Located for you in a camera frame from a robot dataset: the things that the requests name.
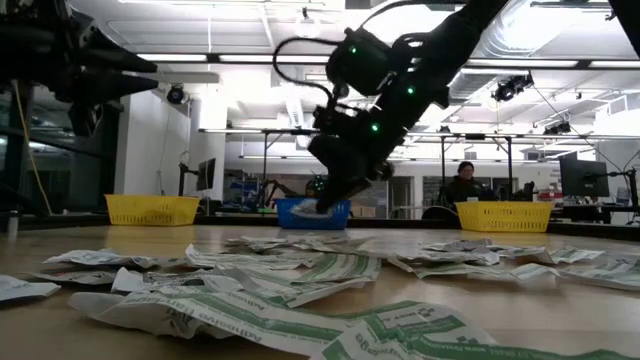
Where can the black computer monitor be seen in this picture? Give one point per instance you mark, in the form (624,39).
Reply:
(582,177)

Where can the black metal rig frame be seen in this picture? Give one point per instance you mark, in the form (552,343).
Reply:
(442,170)

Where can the yellow plastic basket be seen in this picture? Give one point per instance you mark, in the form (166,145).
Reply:
(152,210)
(504,216)

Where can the blue plastic basket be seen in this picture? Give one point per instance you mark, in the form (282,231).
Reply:
(287,222)

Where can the black hanging dome camera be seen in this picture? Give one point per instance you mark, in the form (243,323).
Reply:
(175,94)

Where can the person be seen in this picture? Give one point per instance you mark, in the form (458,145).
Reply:
(465,186)

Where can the black ceiling spotlights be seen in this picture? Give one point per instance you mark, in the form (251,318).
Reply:
(510,89)
(557,129)

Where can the black office chair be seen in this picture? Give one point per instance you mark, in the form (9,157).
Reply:
(439,214)

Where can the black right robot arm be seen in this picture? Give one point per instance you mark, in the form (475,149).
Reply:
(450,40)

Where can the small grey cylinder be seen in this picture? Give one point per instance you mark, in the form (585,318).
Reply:
(12,224)

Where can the black wall monitor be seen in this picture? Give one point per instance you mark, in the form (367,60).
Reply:
(206,173)

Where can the black glass partition frame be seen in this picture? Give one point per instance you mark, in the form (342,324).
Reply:
(10,165)

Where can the silver ceiling duct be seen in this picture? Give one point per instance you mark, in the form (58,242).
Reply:
(480,82)

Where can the brown cardboard box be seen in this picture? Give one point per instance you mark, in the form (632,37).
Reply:
(363,210)

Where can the long ceiling light rail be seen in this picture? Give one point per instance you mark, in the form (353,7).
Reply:
(250,58)

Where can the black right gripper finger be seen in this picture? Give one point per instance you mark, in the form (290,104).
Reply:
(330,192)
(361,184)

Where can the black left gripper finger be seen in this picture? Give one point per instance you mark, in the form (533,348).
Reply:
(115,85)
(120,59)

